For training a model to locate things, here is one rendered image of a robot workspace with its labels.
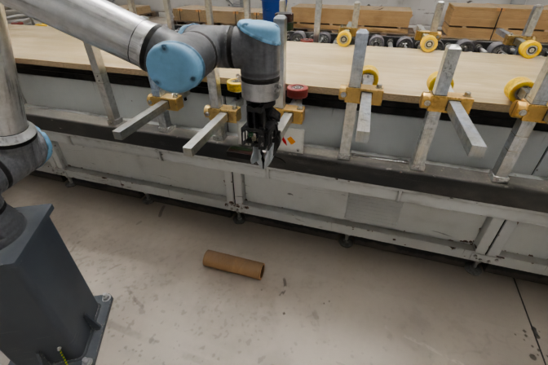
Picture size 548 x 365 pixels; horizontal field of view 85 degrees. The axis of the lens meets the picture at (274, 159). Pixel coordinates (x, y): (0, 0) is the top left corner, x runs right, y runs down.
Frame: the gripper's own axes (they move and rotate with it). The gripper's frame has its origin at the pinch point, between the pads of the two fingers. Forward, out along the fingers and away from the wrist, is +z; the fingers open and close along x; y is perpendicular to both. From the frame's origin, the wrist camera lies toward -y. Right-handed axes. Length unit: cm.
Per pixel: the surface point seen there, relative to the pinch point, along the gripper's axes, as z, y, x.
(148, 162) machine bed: 50, -54, -90
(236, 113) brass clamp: -0.7, -28.7, -20.3
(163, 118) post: 6, -29, -53
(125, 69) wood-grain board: -7, -46, -82
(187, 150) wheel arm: 0.4, -0.7, -24.7
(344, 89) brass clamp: -14.1, -28.6, 17.8
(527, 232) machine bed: 51, -56, 103
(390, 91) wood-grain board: -8, -49, 33
